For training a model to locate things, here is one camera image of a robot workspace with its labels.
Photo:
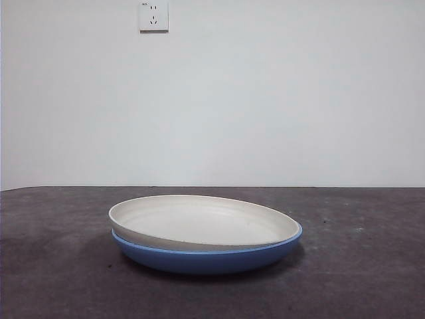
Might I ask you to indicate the white plate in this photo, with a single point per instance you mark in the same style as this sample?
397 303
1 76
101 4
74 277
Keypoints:
206 222

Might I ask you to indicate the blue plate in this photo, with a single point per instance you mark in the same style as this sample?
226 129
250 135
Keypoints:
206 262

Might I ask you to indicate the white wall socket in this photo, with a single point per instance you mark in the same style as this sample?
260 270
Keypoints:
153 16

